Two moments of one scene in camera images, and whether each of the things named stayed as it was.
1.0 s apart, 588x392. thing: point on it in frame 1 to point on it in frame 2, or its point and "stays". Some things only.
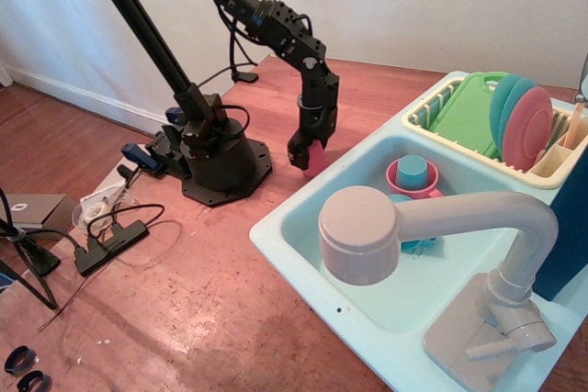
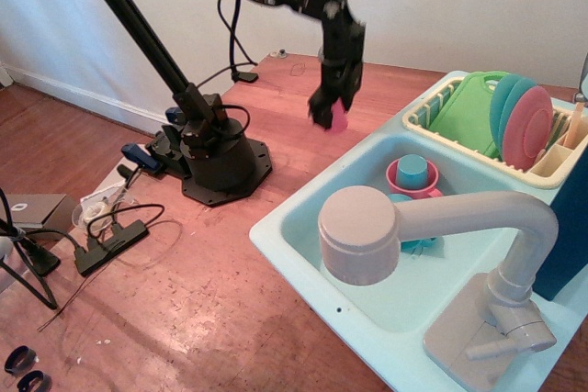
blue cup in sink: x=412 y=173 stays
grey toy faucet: x=494 y=319 stays
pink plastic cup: x=317 y=160 to x=340 y=118
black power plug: x=41 y=262 stays
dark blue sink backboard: x=571 y=256 stays
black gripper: x=317 y=106 to x=341 y=74
